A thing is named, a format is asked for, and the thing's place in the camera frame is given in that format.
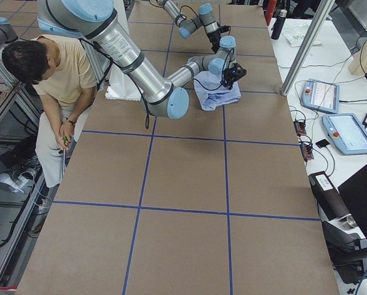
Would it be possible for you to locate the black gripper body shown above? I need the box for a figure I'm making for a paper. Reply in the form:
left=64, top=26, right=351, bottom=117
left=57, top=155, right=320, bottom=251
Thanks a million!
left=222, top=67, right=236, bottom=89
left=207, top=29, right=221, bottom=49

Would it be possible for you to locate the light blue striped shirt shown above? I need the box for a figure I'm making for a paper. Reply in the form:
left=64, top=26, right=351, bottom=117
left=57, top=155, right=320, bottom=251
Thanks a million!
left=193, top=71, right=242, bottom=111

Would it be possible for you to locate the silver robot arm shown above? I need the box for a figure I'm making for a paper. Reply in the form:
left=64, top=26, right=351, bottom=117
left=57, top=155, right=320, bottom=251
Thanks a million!
left=156, top=0, right=228, bottom=53
left=37, top=1, right=247, bottom=119

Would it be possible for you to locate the black water bottle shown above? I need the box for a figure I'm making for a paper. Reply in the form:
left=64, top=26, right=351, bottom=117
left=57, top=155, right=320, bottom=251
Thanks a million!
left=271, top=9, right=287, bottom=40

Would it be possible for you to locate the white paper with green print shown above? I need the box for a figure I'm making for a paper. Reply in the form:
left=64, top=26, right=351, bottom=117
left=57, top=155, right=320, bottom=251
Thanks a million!
left=282, top=24, right=309, bottom=47

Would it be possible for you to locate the far teach pendant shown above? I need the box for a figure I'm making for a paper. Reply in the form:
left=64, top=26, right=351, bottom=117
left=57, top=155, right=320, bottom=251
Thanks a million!
left=301, top=79, right=340, bottom=114

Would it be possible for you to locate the teach pendant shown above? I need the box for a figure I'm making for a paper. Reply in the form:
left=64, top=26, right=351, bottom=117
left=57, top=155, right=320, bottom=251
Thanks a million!
left=322, top=113, right=367, bottom=155
left=301, top=79, right=340, bottom=114

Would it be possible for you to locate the small black device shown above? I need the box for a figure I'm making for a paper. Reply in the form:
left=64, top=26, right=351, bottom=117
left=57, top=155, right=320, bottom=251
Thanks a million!
left=315, top=139, right=330, bottom=149

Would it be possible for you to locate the near teach pendant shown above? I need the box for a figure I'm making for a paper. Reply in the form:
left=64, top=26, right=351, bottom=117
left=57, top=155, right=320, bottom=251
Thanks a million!
left=322, top=113, right=367, bottom=155

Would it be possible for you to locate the person in beige shirt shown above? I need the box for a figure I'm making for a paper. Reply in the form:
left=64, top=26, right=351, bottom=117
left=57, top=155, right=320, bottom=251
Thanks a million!
left=1, top=34, right=97, bottom=188

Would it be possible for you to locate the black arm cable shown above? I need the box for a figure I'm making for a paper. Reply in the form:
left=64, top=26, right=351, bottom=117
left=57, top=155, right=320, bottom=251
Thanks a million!
left=192, top=70, right=230, bottom=92

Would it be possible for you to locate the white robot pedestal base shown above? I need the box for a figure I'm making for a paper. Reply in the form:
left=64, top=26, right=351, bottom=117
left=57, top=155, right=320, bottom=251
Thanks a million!
left=105, top=65, right=141, bottom=101

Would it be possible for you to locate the aluminium frame post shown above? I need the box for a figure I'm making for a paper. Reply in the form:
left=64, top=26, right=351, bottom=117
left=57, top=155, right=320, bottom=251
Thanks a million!
left=280, top=0, right=335, bottom=96

